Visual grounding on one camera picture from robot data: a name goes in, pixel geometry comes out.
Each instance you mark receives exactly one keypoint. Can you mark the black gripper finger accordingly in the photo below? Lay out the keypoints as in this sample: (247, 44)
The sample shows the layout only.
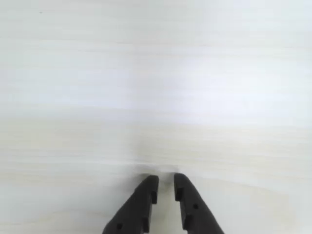
(136, 207)
(195, 207)

